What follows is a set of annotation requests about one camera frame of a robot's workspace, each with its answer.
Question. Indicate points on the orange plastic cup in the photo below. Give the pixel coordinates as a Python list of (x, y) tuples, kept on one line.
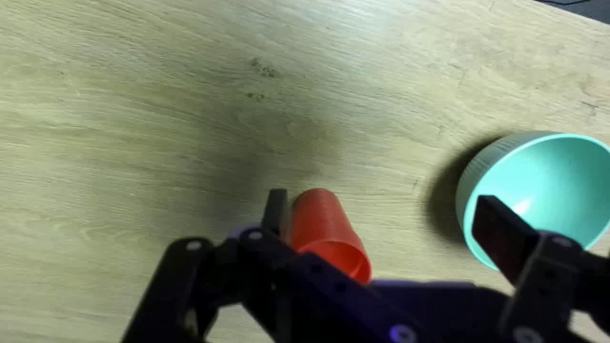
[(325, 222)]

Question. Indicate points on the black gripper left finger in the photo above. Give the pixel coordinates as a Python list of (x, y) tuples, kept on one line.
[(191, 287)]

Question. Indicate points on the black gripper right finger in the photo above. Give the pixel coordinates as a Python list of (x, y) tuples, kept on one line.
[(508, 239)]

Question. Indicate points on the teal green bowl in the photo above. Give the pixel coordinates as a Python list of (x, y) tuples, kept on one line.
[(559, 178)]

